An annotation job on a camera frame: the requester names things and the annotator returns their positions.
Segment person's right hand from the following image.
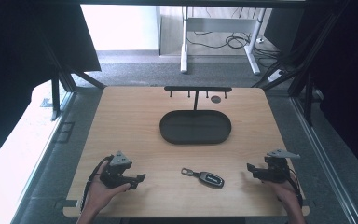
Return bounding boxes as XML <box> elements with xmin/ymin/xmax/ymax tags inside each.
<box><xmin>263</xmin><ymin>173</ymin><xmax>300</xmax><ymax>207</ymax></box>

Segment dark floor socket plate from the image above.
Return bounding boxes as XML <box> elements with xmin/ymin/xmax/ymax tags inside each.
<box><xmin>53</xmin><ymin>121</ymin><xmax>76</xmax><ymax>145</ymax></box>

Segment white power strip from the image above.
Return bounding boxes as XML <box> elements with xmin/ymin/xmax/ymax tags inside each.
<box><xmin>266</xmin><ymin>68</ymin><xmax>286</xmax><ymax>84</ymax></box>

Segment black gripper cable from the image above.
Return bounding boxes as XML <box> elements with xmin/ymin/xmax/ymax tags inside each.
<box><xmin>79</xmin><ymin>154</ymin><xmax>115</xmax><ymax>214</ymax></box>
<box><xmin>288</xmin><ymin>167</ymin><xmax>304</xmax><ymax>209</ymax></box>

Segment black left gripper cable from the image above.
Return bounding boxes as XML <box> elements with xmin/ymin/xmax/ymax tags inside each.
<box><xmin>79</xmin><ymin>154</ymin><xmax>115</xmax><ymax>214</ymax></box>

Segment black car key fob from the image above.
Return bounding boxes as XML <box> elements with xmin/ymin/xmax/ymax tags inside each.
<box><xmin>180</xmin><ymin>167</ymin><xmax>226</xmax><ymax>190</ymax></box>

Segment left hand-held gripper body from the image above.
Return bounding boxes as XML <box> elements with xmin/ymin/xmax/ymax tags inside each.
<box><xmin>100</xmin><ymin>150</ymin><xmax>135</xmax><ymax>189</ymax></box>

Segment black metal stand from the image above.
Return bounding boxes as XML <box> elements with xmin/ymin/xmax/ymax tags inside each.
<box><xmin>40</xmin><ymin>27</ymin><xmax>107</xmax><ymax>122</ymax></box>
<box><xmin>251</xmin><ymin>6</ymin><xmax>352</xmax><ymax>127</ymax></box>

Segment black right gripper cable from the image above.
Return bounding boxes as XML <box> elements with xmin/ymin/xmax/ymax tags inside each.
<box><xmin>288</xmin><ymin>167</ymin><xmax>304</xmax><ymax>209</ymax></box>

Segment white desk frame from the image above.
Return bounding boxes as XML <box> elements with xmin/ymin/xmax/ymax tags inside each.
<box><xmin>179</xmin><ymin>6</ymin><xmax>268</xmax><ymax>77</ymax></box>

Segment person's left hand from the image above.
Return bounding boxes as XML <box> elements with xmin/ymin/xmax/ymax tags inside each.
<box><xmin>86</xmin><ymin>160</ymin><xmax>131</xmax><ymax>217</ymax></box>

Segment black floor cables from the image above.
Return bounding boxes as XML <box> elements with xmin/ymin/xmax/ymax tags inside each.
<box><xmin>186</xmin><ymin>29</ymin><xmax>282</xmax><ymax>61</ymax></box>

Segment dark curtain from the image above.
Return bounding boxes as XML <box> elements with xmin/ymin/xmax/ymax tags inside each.
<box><xmin>0</xmin><ymin>0</ymin><xmax>103</xmax><ymax>174</ymax></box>
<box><xmin>262</xmin><ymin>0</ymin><xmax>358</xmax><ymax>185</ymax></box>

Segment black key rack with tray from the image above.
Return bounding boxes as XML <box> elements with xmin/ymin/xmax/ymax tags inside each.
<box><xmin>158</xmin><ymin>85</ymin><xmax>233</xmax><ymax>146</ymax></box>

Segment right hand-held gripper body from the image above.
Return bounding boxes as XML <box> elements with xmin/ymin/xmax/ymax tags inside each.
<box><xmin>253</xmin><ymin>148</ymin><xmax>301</xmax><ymax>184</ymax></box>

